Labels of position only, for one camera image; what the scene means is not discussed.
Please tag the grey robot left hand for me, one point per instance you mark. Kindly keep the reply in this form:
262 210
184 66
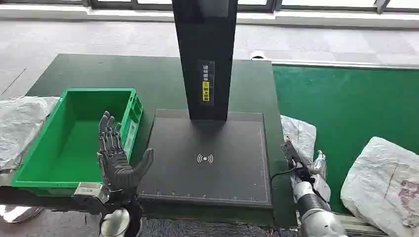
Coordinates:
117 170

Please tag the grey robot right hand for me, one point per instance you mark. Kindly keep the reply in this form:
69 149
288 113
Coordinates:
299 163

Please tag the grey plastic parcel bag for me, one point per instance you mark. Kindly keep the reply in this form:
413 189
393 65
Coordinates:
19 127
302 134

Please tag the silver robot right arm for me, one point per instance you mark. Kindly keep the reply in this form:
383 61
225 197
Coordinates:
319 220

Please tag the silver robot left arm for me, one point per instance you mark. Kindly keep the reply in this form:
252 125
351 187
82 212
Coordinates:
115 222

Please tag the green plastic crate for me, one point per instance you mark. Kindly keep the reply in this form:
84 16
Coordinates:
70 147

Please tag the green conveyor belt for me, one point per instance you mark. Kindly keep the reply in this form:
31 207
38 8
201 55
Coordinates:
347 104

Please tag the grey parcel bag red print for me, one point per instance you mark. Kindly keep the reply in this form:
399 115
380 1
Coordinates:
379 183

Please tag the shiny grey round object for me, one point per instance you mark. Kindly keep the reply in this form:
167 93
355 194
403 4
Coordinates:
18 214

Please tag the yellow and black column label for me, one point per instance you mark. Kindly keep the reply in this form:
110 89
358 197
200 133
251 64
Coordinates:
206 83

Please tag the black scanner column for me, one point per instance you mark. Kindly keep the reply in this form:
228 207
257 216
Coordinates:
204 42

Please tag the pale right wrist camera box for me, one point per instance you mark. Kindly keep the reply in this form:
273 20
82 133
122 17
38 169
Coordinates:
322 188

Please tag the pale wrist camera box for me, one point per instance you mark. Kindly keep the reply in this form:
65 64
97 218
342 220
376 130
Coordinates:
90 190
322 188

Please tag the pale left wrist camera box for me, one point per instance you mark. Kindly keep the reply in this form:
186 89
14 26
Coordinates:
90 190

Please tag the black scanner base plate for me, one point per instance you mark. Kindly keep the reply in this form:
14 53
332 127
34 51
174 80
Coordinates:
209 176

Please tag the metal conveyor frame rail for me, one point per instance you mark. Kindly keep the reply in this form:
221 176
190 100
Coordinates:
343 63

